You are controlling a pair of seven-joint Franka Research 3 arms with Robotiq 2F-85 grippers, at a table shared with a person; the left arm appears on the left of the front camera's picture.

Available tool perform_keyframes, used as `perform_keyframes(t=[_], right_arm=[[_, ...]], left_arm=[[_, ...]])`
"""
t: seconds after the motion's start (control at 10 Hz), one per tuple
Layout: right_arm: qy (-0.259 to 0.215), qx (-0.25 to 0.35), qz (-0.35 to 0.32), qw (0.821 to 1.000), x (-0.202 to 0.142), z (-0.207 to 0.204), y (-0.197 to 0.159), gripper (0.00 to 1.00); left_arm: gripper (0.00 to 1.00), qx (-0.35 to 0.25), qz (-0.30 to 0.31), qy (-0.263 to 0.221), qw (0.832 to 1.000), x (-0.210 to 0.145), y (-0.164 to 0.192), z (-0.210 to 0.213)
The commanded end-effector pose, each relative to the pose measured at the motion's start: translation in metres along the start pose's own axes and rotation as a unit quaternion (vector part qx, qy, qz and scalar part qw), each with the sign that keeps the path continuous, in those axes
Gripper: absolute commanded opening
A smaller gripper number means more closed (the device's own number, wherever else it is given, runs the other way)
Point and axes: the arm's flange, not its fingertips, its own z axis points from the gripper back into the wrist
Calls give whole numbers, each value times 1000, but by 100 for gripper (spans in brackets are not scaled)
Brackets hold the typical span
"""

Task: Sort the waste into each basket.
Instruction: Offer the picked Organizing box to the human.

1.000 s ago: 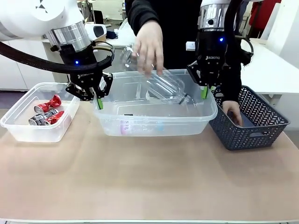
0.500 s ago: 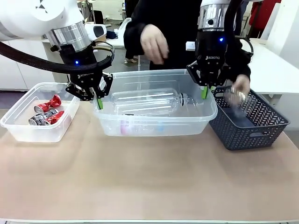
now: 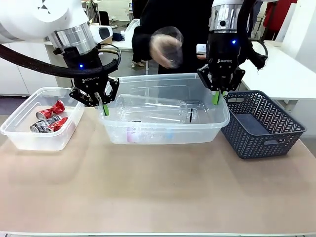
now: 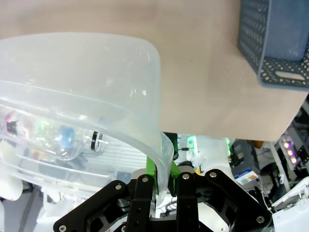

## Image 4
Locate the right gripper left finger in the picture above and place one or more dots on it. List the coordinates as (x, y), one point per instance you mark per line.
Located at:
(140, 193)

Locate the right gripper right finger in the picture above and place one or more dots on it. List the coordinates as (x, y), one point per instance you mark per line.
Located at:
(188, 198)

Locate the large clear plastic bin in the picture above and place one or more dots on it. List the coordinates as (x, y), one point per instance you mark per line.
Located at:
(72, 72)

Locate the dark grey woven plastic basket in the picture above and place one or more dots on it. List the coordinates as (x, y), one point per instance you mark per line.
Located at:
(253, 36)

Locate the blue and yellow printed box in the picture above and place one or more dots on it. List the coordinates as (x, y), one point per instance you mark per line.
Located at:
(247, 176)

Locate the clear bottle with blue cap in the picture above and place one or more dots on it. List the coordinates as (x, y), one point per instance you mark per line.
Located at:
(65, 140)

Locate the device with glowing lights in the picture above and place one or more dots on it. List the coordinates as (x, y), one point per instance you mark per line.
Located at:
(289, 149)

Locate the clear bottle with pink label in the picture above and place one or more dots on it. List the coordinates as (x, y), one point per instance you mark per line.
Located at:
(10, 123)

